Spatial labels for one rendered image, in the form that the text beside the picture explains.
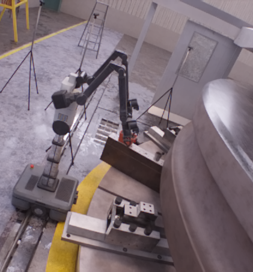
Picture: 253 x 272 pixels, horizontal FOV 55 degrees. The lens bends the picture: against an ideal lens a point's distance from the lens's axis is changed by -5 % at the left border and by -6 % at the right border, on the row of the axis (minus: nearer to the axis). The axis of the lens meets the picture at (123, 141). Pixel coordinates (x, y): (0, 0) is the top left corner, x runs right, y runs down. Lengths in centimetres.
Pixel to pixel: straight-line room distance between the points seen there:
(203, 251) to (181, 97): 476
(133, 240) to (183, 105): 444
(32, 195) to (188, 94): 443
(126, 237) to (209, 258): 79
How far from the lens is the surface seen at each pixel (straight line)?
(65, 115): 224
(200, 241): 180
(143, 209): 218
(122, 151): 317
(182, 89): 607
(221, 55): 603
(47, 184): 283
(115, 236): 223
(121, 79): 190
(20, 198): 282
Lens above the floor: 229
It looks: 30 degrees down
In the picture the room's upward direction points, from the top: 23 degrees clockwise
